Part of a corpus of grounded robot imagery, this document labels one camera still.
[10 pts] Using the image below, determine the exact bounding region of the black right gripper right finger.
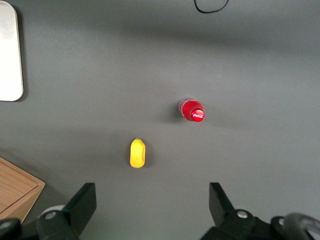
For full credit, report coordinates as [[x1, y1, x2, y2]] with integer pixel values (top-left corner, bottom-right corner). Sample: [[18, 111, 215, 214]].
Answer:
[[208, 182, 256, 240]]

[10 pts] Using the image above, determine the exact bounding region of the red cola bottle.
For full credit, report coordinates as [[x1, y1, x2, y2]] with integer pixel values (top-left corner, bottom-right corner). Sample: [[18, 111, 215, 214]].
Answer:
[[178, 97, 206, 123]]

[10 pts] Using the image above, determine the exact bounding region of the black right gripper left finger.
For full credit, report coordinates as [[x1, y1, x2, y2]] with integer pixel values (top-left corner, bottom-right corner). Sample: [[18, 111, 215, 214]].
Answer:
[[35, 182, 97, 240]]

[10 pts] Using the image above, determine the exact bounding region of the black cable loop on table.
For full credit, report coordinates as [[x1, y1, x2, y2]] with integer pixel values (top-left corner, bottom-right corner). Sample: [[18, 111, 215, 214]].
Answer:
[[193, 0, 230, 14]]

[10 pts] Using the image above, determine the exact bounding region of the yellow lemon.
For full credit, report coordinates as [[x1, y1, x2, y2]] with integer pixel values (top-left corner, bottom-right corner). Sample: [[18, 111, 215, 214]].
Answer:
[[129, 137, 147, 169]]

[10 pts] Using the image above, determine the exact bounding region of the white rectangular tray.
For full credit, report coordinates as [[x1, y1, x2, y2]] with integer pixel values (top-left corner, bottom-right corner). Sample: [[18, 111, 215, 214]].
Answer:
[[0, 1, 24, 102]]

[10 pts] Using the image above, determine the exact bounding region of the wooden drawer cabinet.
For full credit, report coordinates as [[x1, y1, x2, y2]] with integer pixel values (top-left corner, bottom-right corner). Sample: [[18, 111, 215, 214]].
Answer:
[[0, 156, 46, 224]]

